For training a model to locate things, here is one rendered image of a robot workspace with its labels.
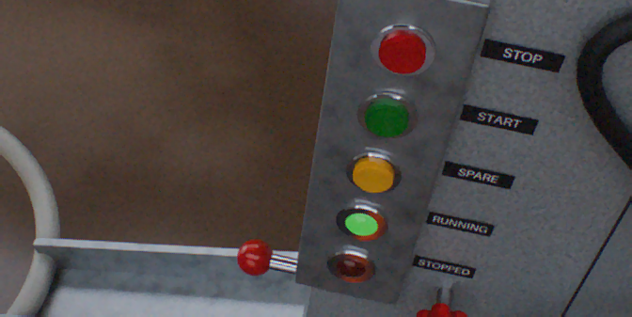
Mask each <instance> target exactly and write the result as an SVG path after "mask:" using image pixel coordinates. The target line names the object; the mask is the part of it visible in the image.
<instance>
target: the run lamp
mask: <svg viewBox="0 0 632 317"><path fill-rule="evenodd" d="M345 224H346V226H347V229H348V230H349V231H350V232H352V233H354V234H356V235H362V236H367V235H371V234H374V233H375V232H376V231H377V223H376V221H375V220H374V219H373V218H372V217H370V216H369V215H366V214H352V215H350V216H348V217H347V219H346V221H345Z"/></svg>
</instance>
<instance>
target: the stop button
mask: <svg viewBox="0 0 632 317"><path fill-rule="evenodd" d="M378 55H379V59H380V62H381V63H382V65H383V66H384V67H385V68H387V69H388V70H389V71H394V72H397V73H411V72H414V71H417V70H418V69H419V68H420V67H421V66H422V65H424V63H425V61H426V55H427V54H426V48H424V45H423V44H422V42H421V41H420V40H419V39H417V38H416V37H414V36H412V35H408V34H404V33H400V34H392V35H390V36H388V37H386V38H385V39H384V40H383V41H382V42H381V44H380V47H379V52H378Z"/></svg>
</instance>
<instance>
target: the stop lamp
mask: <svg viewBox="0 0 632 317"><path fill-rule="evenodd" d="M337 269H338V271H339V272H340V273H341V274H342V275H343V276H345V277H351V278H356V277H362V276H364V275H365V274H366V272H367V269H366V266H365V265H364V264H363V263H361V262H358V261H355V260H349V259H346V260H341V261H339V262H338V263H337Z"/></svg>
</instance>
